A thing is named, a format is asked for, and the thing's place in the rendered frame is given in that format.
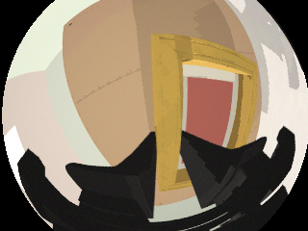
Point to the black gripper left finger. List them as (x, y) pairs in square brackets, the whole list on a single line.
[(134, 177)]

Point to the picture frame with red picture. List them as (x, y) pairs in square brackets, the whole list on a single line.
[(199, 87)]

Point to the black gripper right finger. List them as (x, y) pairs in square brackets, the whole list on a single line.
[(211, 167)]

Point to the tan flat board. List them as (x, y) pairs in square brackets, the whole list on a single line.
[(106, 55)]

